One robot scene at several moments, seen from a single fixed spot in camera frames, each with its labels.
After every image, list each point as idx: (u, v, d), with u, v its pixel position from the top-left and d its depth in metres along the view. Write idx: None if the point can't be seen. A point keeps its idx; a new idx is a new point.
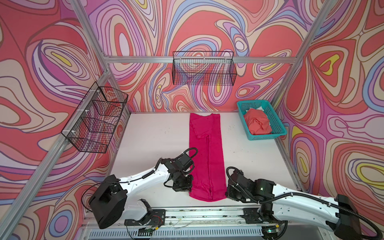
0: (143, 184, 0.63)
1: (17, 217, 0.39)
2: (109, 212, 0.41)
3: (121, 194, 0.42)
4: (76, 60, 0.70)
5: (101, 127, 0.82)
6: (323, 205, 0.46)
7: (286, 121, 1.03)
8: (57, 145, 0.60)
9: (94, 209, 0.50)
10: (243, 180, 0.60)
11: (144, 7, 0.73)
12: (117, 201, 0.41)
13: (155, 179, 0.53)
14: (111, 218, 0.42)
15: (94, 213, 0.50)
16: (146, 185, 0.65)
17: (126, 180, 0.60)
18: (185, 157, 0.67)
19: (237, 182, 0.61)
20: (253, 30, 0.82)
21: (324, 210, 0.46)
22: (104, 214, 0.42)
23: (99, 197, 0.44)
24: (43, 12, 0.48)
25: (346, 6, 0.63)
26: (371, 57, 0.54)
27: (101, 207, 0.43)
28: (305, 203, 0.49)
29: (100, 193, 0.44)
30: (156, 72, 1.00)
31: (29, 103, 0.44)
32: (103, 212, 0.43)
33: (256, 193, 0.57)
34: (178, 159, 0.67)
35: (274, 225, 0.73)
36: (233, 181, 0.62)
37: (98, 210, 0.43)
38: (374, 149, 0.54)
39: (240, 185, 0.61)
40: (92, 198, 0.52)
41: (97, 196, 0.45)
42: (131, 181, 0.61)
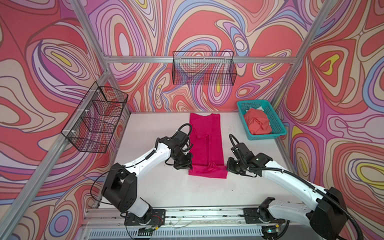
0: (148, 164, 0.50)
1: (17, 217, 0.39)
2: (125, 196, 0.43)
3: (131, 177, 0.44)
4: (76, 60, 0.70)
5: (101, 127, 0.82)
6: (309, 189, 0.45)
7: (286, 121, 1.03)
8: (57, 145, 0.60)
9: (109, 198, 0.46)
10: (244, 148, 0.64)
11: (144, 7, 0.73)
12: (129, 183, 0.43)
13: (159, 157, 0.54)
14: (129, 202, 0.45)
15: (111, 201, 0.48)
16: (152, 165, 0.52)
17: (133, 165, 0.48)
18: (181, 133, 0.69)
19: (237, 147, 0.66)
20: (253, 29, 0.81)
21: (307, 193, 0.45)
22: (121, 198, 0.44)
23: (110, 186, 0.46)
24: (43, 12, 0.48)
25: (346, 6, 0.63)
26: (371, 57, 0.54)
27: (116, 193, 0.45)
28: (291, 183, 0.48)
29: (109, 182, 0.46)
30: (156, 72, 1.00)
31: (29, 104, 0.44)
32: (119, 197, 0.45)
33: (251, 160, 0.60)
34: (174, 136, 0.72)
35: (274, 225, 0.73)
36: (233, 145, 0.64)
37: (114, 197, 0.45)
38: (374, 149, 0.54)
39: (239, 151, 0.66)
40: (103, 189, 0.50)
41: (108, 185, 0.46)
42: (137, 164, 0.48)
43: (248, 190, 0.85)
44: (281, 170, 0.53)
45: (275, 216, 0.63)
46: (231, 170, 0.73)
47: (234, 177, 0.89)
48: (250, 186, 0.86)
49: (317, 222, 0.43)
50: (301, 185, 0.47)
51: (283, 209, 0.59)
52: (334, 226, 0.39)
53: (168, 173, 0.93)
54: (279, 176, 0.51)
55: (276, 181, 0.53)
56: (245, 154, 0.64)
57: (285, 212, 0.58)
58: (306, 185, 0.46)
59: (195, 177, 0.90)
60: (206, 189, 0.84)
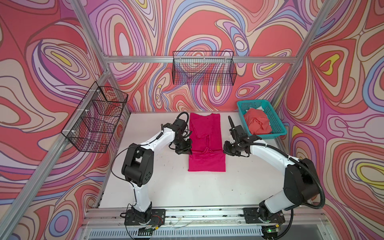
0: (159, 144, 0.57)
1: (18, 217, 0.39)
2: (145, 169, 0.50)
3: (148, 152, 0.51)
4: (76, 60, 0.70)
5: (101, 127, 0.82)
6: (284, 157, 0.52)
7: (286, 120, 1.03)
8: (57, 145, 0.60)
9: (129, 175, 0.52)
10: (241, 129, 0.72)
11: (144, 7, 0.73)
12: (149, 157, 0.50)
13: (167, 138, 0.62)
14: (147, 176, 0.52)
15: (132, 177, 0.52)
16: (161, 145, 0.59)
17: (146, 144, 0.55)
18: (180, 120, 0.78)
19: (234, 127, 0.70)
20: (253, 29, 0.81)
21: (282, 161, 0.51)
22: (141, 172, 0.51)
23: (130, 163, 0.52)
24: (43, 11, 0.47)
25: (347, 6, 0.63)
26: (371, 57, 0.54)
27: (136, 169, 0.52)
28: (268, 153, 0.56)
29: (129, 160, 0.52)
30: (156, 71, 0.99)
31: (28, 103, 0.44)
32: (139, 172, 0.51)
33: (243, 138, 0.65)
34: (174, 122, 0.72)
35: (274, 225, 0.73)
36: (231, 126, 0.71)
37: (134, 172, 0.51)
38: (374, 148, 0.54)
39: (235, 130, 0.74)
40: (123, 167, 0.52)
41: (128, 163, 0.52)
42: (150, 142, 0.56)
43: (248, 190, 0.85)
44: (264, 145, 0.60)
45: (272, 211, 0.64)
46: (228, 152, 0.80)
47: (234, 177, 0.89)
48: (250, 186, 0.86)
49: (288, 188, 0.48)
50: (277, 155, 0.54)
51: (274, 198, 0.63)
52: (303, 191, 0.45)
53: (168, 172, 0.93)
54: (261, 149, 0.59)
55: (259, 155, 0.61)
56: (240, 134, 0.72)
57: (277, 202, 0.60)
58: (282, 155, 0.53)
59: (195, 177, 0.90)
60: (206, 189, 0.84)
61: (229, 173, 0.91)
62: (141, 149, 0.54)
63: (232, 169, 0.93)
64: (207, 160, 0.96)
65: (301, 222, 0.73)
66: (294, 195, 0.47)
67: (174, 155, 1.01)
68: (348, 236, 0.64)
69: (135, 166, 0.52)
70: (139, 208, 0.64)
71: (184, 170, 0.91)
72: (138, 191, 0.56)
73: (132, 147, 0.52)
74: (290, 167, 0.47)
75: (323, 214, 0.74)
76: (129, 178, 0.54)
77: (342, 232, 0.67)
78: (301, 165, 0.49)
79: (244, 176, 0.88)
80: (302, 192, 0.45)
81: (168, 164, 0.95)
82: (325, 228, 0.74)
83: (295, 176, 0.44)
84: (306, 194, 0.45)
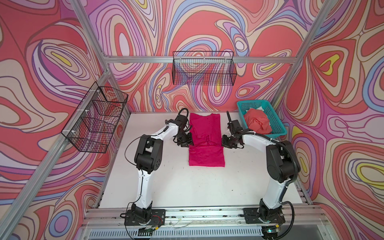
0: (166, 135, 0.64)
1: (17, 218, 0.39)
2: (155, 157, 0.57)
3: (158, 141, 0.57)
4: (76, 60, 0.70)
5: (101, 127, 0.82)
6: (267, 140, 0.60)
7: (286, 120, 1.03)
8: (57, 145, 0.60)
9: (141, 162, 0.58)
10: (238, 123, 0.81)
11: (144, 7, 0.73)
12: (159, 145, 0.57)
13: (172, 131, 0.70)
14: (158, 163, 0.59)
15: (144, 165, 0.59)
16: (168, 137, 0.67)
17: (156, 135, 0.62)
18: (181, 115, 0.85)
19: (231, 121, 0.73)
20: (253, 30, 0.82)
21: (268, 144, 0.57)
22: (153, 159, 0.57)
23: (142, 151, 0.58)
24: (42, 12, 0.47)
25: (347, 6, 0.63)
26: (371, 57, 0.54)
27: (148, 156, 0.58)
28: (255, 139, 0.65)
29: (142, 148, 0.58)
30: (156, 72, 1.00)
31: (29, 104, 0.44)
32: (151, 159, 0.58)
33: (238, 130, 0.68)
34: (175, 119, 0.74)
35: (274, 225, 0.73)
36: (229, 119, 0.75)
37: (146, 160, 0.58)
38: (374, 149, 0.54)
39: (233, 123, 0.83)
40: (136, 154, 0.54)
41: (140, 151, 0.58)
42: (158, 133, 0.63)
43: (248, 190, 0.85)
44: (253, 133, 0.69)
45: (271, 206, 0.64)
46: (226, 144, 0.89)
47: (235, 178, 0.89)
48: (250, 186, 0.86)
49: (269, 166, 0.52)
50: (262, 139, 0.62)
51: (268, 190, 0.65)
52: (281, 168, 0.52)
53: (168, 172, 0.93)
54: (249, 136, 0.69)
55: (250, 143, 0.69)
56: (236, 127, 0.81)
57: (271, 193, 0.63)
58: (266, 138, 0.62)
59: (195, 176, 0.91)
60: (206, 189, 0.84)
61: (229, 173, 0.91)
62: (151, 140, 0.61)
63: (232, 169, 0.93)
64: (206, 153, 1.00)
65: (301, 222, 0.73)
66: (273, 172, 0.55)
67: (174, 155, 1.01)
68: (349, 236, 0.64)
69: (147, 154, 0.59)
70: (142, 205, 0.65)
71: (184, 170, 0.91)
72: (147, 179, 0.60)
73: (143, 137, 0.59)
74: (270, 145, 0.56)
75: (323, 214, 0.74)
76: (141, 165, 0.60)
77: (342, 232, 0.67)
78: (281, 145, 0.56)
79: (244, 176, 0.88)
80: (281, 169, 0.51)
81: (168, 164, 0.95)
82: (325, 228, 0.74)
83: (273, 153, 0.52)
84: (284, 170, 0.51)
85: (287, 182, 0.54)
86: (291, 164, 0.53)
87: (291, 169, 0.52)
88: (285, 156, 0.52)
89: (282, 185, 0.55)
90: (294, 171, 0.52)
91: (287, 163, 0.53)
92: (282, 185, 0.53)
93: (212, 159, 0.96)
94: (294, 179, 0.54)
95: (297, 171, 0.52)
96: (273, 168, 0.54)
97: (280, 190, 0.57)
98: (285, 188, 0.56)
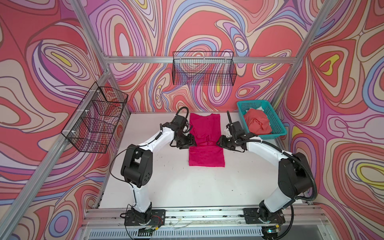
0: (158, 144, 0.56)
1: (17, 218, 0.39)
2: (144, 170, 0.50)
3: (147, 153, 0.50)
4: (76, 60, 0.70)
5: (101, 127, 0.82)
6: (278, 152, 0.54)
7: (286, 121, 1.03)
8: (57, 145, 0.60)
9: (128, 175, 0.52)
10: (238, 126, 0.73)
11: (144, 8, 0.73)
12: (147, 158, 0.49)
13: (166, 137, 0.61)
14: (146, 177, 0.51)
15: (131, 178, 0.52)
16: (160, 145, 0.58)
17: (145, 144, 0.54)
18: (179, 117, 0.76)
19: (232, 123, 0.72)
20: (253, 30, 0.82)
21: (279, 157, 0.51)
22: (140, 173, 0.50)
23: (128, 164, 0.51)
24: (42, 12, 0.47)
25: (347, 6, 0.63)
26: (371, 57, 0.54)
27: (135, 170, 0.51)
28: (263, 150, 0.58)
29: (129, 161, 0.51)
30: (156, 72, 1.00)
31: (29, 104, 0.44)
32: (139, 172, 0.51)
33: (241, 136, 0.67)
34: (173, 120, 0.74)
35: (274, 225, 0.73)
36: (229, 122, 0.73)
37: (133, 174, 0.51)
38: (374, 149, 0.54)
39: (233, 126, 0.75)
40: (122, 168, 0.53)
41: (127, 164, 0.52)
42: (149, 143, 0.55)
43: (248, 190, 0.84)
44: (260, 141, 0.62)
45: (271, 210, 0.64)
46: (224, 146, 0.82)
47: (234, 178, 0.89)
48: (250, 186, 0.86)
49: (283, 181, 0.50)
50: (271, 150, 0.56)
51: (273, 197, 0.61)
52: (297, 184, 0.46)
53: (168, 173, 0.93)
54: (257, 145, 0.61)
55: (256, 151, 0.63)
56: (237, 130, 0.73)
57: (275, 198, 0.60)
58: (276, 150, 0.55)
59: (195, 176, 0.91)
60: (206, 189, 0.84)
61: (229, 173, 0.91)
62: (140, 151, 0.53)
63: (232, 169, 0.93)
64: (206, 153, 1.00)
65: (301, 222, 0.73)
66: (287, 187, 0.49)
67: (175, 155, 1.01)
68: (349, 236, 0.64)
69: (134, 167, 0.52)
70: (139, 208, 0.64)
71: (184, 170, 0.91)
72: (137, 191, 0.56)
73: (131, 148, 0.51)
74: (283, 160, 0.49)
75: (323, 214, 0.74)
76: (128, 179, 0.53)
77: (342, 232, 0.67)
78: (294, 159, 0.50)
79: (244, 176, 0.88)
80: (297, 185, 0.47)
81: (168, 164, 0.95)
82: (325, 229, 0.73)
83: (288, 169, 0.46)
84: (300, 187, 0.47)
85: (297, 199, 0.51)
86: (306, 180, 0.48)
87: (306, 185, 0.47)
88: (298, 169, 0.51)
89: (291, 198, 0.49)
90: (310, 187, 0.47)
91: (301, 177, 0.49)
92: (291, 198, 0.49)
93: (212, 159, 0.97)
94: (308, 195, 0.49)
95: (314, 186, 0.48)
96: (289, 185, 0.47)
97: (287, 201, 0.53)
98: (292, 201, 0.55)
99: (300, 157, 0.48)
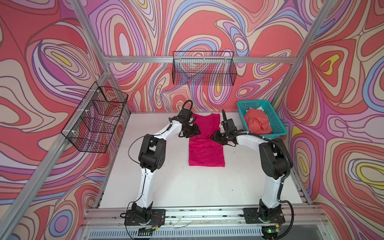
0: (169, 134, 0.65)
1: (17, 218, 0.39)
2: (158, 156, 0.58)
3: (162, 140, 0.58)
4: (76, 60, 0.70)
5: (101, 127, 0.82)
6: (260, 138, 0.63)
7: (286, 121, 1.03)
8: (57, 145, 0.60)
9: (145, 161, 0.60)
10: (232, 123, 0.81)
11: (144, 7, 0.73)
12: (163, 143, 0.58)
13: (176, 129, 0.70)
14: (161, 162, 0.60)
15: (147, 163, 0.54)
16: (171, 135, 0.67)
17: (159, 134, 0.62)
18: (185, 110, 0.83)
19: (225, 120, 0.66)
20: (253, 30, 0.82)
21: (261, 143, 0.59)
22: (156, 158, 0.59)
23: (145, 151, 0.60)
24: (42, 12, 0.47)
25: (347, 6, 0.63)
26: (371, 57, 0.54)
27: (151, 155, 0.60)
28: (248, 139, 0.67)
29: (145, 147, 0.60)
30: (156, 72, 1.00)
31: (28, 104, 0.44)
32: (154, 158, 0.59)
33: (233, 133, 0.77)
34: (179, 113, 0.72)
35: (274, 225, 0.73)
36: (223, 118, 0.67)
37: (150, 159, 0.59)
38: (374, 149, 0.54)
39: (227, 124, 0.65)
40: (140, 153, 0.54)
41: (144, 150, 0.60)
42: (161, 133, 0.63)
43: (248, 190, 0.85)
44: (247, 133, 0.72)
45: (269, 206, 0.65)
46: (217, 141, 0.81)
47: (235, 177, 0.89)
48: (250, 186, 0.86)
49: (263, 163, 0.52)
50: (254, 138, 0.65)
51: (266, 188, 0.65)
52: (275, 164, 0.54)
53: (168, 172, 0.92)
54: (243, 136, 0.70)
55: (244, 144, 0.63)
56: (230, 127, 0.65)
57: (268, 191, 0.64)
58: (258, 137, 0.64)
59: (195, 176, 0.91)
60: (206, 189, 0.84)
61: (229, 172, 0.91)
62: (155, 139, 0.62)
63: (232, 169, 0.93)
64: (206, 151, 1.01)
65: (301, 222, 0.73)
66: (267, 169, 0.56)
67: (175, 155, 1.01)
68: (349, 236, 0.64)
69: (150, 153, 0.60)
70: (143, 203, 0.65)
71: (184, 170, 0.91)
72: (150, 178, 0.62)
73: (147, 137, 0.59)
74: (262, 143, 0.58)
75: (323, 214, 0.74)
76: (144, 164, 0.61)
77: (342, 232, 0.67)
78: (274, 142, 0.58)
79: (244, 176, 0.88)
80: (275, 165, 0.53)
81: (168, 164, 0.95)
82: (325, 228, 0.74)
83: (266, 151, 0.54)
84: (278, 167, 0.53)
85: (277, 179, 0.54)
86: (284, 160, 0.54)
87: (284, 165, 0.53)
88: (278, 152, 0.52)
89: (278, 182, 0.56)
90: (287, 167, 0.54)
91: (279, 159, 0.55)
92: (278, 182, 0.56)
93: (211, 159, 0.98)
94: (287, 175, 0.56)
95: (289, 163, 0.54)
96: (268, 165, 0.55)
97: (277, 187, 0.58)
98: (281, 185, 0.58)
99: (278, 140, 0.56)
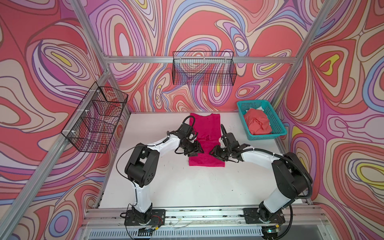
0: (165, 147, 0.59)
1: (17, 218, 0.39)
2: (147, 170, 0.50)
3: (154, 152, 0.52)
4: (76, 60, 0.70)
5: (101, 127, 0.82)
6: (270, 154, 0.57)
7: (286, 120, 1.03)
8: (57, 145, 0.60)
9: (132, 174, 0.52)
10: (232, 137, 0.75)
11: (144, 7, 0.73)
12: (155, 154, 0.51)
13: (172, 143, 0.64)
14: (149, 177, 0.52)
15: (134, 177, 0.52)
16: (167, 149, 0.61)
17: (153, 145, 0.56)
18: (185, 125, 0.78)
19: (226, 135, 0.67)
20: (253, 29, 0.81)
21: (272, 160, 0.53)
22: (144, 172, 0.51)
23: (134, 162, 0.52)
24: (42, 12, 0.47)
25: (347, 6, 0.63)
26: (371, 57, 0.54)
27: (138, 169, 0.52)
28: (256, 155, 0.60)
29: (135, 158, 0.52)
30: (156, 72, 1.00)
31: (29, 104, 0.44)
32: (143, 172, 0.51)
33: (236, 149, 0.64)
34: (179, 128, 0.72)
35: (274, 225, 0.73)
36: (223, 133, 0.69)
37: (137, 173, 0.51)
38: (374, 149, 0.54)
39: (228, 139, 0.77)
40: (128, 164, 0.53)
41: (132, 161, 0.52)
42: (156, 144, 0.57)
43: (248, 190, 0.85)
44: (252, 148, 0.66)
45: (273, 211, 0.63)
46: (219, 157, 0.85)
47: (235, 177, 0.89)
48: (250, 186, 0.86)
49: (281, 183, 0.50)
50: (263, 154, 0.58)
51: (272, 197, 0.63)
52: (294, 184, 0.46)
53: (168, 172, 0.92)
54: (249, 153, 0.64)
55: (251, 160, 0.64)
56: (232, 142, 0.74)
57: (275, 200, 0.60)
58: (268, 153, 0.58)
59: (195, 176, 0.91)
60: (206, 189, 0.84)
61: (229, 172, 0.91)
62: (147, 150, 0.55)
63: (232, 169, 0.93)
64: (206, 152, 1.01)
65: (301, 222, 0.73)
66: (286, 189, 0.49)
67: (175, 155, 1.01)
68: (349, 236, 0.64)
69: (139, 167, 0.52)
70: (139, 208, 0.64)
71: (184, 171, 0.91)
72: (139, 191, 0.56)
73: (138, 146, 0.53)
74: (276, 162, 0.51)
75: (323, 214, 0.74)
76: (131, 177, 0.54)
77: (342, 232, 0.67)
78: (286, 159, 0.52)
79: (244, 176, 0.88)
80: (294, 185, 0.47)
81: (168, 164, 0.95)
82: (325, 229, 0.73)
83: (282, 170, 0.47)
84: (297, 187, 0.46)
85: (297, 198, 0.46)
86: (303, 178, 0.48)
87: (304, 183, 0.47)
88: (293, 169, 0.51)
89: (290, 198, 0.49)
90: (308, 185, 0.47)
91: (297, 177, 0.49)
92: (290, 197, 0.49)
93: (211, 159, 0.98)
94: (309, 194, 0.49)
95: (310, 185, 0.48)
96: (287, 186, 0.48)
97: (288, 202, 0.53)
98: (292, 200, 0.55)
99: (292, 157, 0.50)
